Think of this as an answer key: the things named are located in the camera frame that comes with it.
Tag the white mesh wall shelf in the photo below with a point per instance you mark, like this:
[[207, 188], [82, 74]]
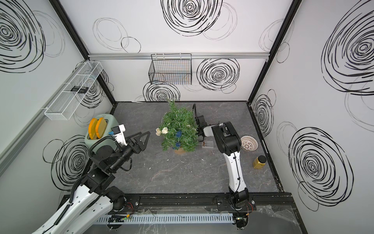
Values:
[[66, 103]]

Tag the mint green toaster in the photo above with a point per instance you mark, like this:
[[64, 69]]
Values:
[[111, 122]]

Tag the yellow toast slice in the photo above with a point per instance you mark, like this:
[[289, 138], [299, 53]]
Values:
[[101, 127], [92, 129]]

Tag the yellow bottle black cap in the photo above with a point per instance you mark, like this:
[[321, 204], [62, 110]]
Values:
[[259, 162]]

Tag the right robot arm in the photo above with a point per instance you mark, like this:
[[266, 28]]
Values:
[[229, 144]]

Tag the grey slotted cable duct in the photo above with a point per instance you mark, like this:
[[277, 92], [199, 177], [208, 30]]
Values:
[[165, 219]]

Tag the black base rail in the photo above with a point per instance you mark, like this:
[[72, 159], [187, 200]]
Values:
[[209, 201]]

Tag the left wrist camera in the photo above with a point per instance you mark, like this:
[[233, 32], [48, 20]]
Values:
[[117, 133]]

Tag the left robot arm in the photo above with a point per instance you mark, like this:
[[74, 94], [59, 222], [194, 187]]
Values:
[[92, 195]]

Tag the small green christmas tree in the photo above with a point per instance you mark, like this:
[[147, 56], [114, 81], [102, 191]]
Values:
[[182, 118]]

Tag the rattan ball string lights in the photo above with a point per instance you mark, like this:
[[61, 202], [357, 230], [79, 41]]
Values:
[[171, 138]]

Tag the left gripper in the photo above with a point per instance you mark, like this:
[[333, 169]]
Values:
[[136, 147]]

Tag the white perforated cup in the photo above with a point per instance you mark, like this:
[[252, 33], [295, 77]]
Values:
[[249, 143]]

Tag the clear battery box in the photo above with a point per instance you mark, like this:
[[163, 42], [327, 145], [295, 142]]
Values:
[[206, 144]]

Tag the small black object in shelf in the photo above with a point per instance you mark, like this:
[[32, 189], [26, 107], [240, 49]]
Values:
[[79, 89]]

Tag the yellow toast slice left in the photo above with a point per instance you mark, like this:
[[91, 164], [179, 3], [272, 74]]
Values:
[[92, 129]]

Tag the yellow toast slice right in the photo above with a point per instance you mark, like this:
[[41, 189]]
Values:
[[101, 127]]

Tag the black wire basket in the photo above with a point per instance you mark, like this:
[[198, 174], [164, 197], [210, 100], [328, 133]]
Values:
[[173, 69]]

